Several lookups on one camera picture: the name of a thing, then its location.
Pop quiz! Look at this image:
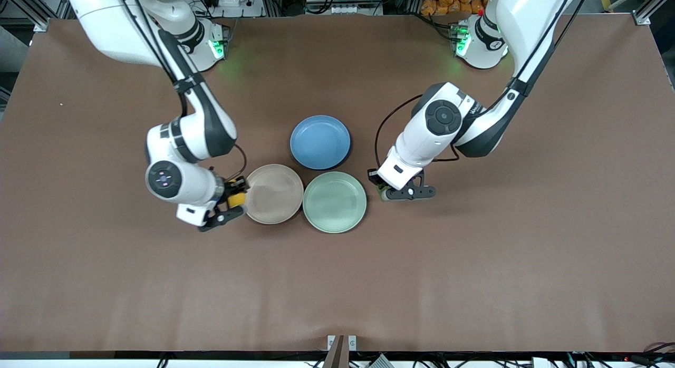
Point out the yellow lemon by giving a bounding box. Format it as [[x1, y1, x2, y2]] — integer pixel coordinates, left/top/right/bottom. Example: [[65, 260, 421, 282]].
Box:
[[228, 181, 248, 208]]

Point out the pink plate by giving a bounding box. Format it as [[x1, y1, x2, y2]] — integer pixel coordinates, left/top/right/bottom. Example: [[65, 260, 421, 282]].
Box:
[[244, 164, 305, 225]]

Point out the mint green plate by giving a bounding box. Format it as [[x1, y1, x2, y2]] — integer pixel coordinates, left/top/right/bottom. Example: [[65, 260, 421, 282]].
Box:
[[302, 171, 368, 234]]

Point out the blue plate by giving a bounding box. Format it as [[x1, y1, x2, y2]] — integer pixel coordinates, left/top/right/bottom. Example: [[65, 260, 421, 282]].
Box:
[[290, 115, 351, 170]]

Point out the brown table cover sheet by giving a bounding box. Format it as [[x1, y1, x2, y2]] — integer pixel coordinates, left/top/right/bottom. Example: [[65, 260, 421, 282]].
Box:
[[0, 14, 675, 354]]

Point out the white power strip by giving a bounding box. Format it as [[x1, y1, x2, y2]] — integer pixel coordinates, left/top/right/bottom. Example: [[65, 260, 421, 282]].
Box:
[[208, 0, 264, 18]]

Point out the bag of oranges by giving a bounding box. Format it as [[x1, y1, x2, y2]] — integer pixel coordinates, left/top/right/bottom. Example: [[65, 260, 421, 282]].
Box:
[[420, 0, 490, 17]]

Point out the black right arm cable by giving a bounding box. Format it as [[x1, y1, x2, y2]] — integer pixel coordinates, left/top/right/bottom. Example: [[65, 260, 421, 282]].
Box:
[[119, 0, 248, 181]]

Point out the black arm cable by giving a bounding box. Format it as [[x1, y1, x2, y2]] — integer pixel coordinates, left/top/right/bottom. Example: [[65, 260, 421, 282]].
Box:
[[119, 0, 248, 181], [375, 0, 587, 171]]

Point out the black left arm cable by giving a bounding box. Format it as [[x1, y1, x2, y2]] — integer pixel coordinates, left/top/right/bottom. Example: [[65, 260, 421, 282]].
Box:
[[375, 0, 587, 171]]

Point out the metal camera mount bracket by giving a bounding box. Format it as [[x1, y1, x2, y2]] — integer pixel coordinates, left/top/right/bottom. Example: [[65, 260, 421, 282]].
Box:
[[327, 334, 358, 368]]

